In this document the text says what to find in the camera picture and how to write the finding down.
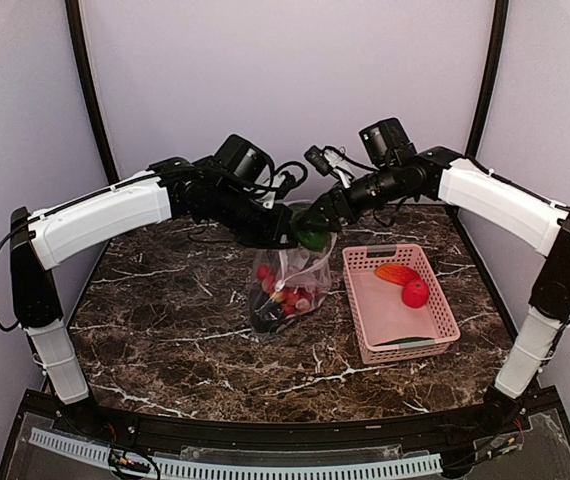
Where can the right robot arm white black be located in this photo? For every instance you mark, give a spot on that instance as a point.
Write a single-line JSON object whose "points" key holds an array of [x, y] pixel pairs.
{"points": [[400, 171]]}

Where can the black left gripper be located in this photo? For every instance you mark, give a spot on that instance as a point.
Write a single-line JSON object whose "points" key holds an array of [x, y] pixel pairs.
{"points": [[273, 238]]}

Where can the green lime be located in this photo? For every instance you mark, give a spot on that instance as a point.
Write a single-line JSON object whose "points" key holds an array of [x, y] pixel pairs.
{"points": [[311, 240]]}

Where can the red lychee bunch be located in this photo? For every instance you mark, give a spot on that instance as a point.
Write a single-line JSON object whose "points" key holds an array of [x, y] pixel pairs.
{"points": [[298, 292]]}

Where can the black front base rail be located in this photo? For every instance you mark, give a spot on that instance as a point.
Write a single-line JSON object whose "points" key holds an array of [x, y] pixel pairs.
{"points": [[534, 443]]}

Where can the left black frame post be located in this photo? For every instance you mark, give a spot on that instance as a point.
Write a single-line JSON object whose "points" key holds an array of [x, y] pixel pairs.
{"points": [[88, 88]]}

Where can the white slotted cable duct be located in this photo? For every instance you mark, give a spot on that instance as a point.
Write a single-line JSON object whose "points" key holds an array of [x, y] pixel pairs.
{"points": [[98, 456]]}

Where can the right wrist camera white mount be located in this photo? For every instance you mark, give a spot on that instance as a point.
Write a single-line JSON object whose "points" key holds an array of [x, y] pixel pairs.
{"points": [[329, 162]]}

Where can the right black frame post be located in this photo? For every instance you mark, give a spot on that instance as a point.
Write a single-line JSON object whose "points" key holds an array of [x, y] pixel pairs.
{"points": [[489, 76]]}

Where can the red orange mango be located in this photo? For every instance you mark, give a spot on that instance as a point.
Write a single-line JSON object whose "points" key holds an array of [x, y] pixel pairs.
{"points": [[396, 274]]}

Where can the pink perforated plastic basket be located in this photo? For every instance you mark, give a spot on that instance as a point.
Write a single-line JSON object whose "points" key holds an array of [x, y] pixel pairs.
{"points": [[378, 312]]}

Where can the clear zip top bag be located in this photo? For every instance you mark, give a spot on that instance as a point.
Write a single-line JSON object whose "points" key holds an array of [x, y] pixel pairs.
{"points": [[294, 260]]}

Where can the green cucumber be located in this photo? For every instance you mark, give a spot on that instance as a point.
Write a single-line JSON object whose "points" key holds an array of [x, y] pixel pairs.
{"points": [[413, 342]]}

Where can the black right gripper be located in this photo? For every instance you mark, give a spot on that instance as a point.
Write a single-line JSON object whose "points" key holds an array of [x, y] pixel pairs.
{"points": [[333, 211]]}

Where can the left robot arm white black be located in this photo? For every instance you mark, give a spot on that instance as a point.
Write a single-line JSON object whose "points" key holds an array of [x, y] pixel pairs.
{"points": [[207, 189]]}

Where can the black frame post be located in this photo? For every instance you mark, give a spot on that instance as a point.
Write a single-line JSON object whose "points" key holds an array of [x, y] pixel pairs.
{"points": [[489, 76], [88, 88]]}

